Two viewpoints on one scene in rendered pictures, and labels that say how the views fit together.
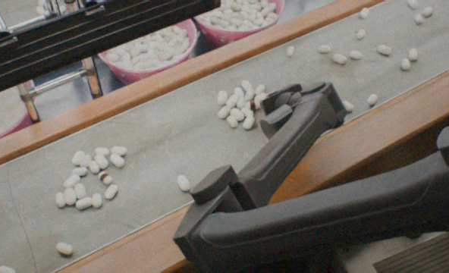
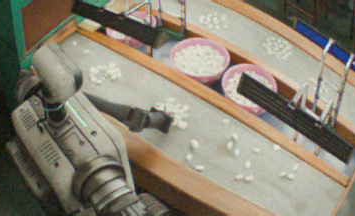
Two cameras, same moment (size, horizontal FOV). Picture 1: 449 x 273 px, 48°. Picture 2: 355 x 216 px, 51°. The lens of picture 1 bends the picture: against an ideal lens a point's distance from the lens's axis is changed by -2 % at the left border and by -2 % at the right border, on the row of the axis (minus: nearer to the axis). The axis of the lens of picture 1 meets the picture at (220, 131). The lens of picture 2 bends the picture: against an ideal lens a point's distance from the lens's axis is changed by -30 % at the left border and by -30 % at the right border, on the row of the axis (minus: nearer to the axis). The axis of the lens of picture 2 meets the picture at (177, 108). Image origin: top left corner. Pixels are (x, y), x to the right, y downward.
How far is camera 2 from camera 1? 1.60 m
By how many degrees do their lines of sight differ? 45
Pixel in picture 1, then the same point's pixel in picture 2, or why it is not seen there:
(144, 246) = not seen: hidden behind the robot
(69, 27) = (113, 17)
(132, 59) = (184, 58)
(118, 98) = (149, 61)
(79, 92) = (164, 52)
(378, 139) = (163, 172)
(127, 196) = (98, 88)
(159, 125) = (141, 84)
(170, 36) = (212, 67)
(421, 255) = not seen: outside the picture
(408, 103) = (199, 182)
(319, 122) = (110, 109)
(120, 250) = not seen: hidden behind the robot
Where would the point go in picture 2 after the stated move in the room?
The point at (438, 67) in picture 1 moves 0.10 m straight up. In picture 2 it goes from (244, 193) to (248, 180)
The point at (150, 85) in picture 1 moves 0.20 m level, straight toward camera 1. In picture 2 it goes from (163, 69) to (121, 87)
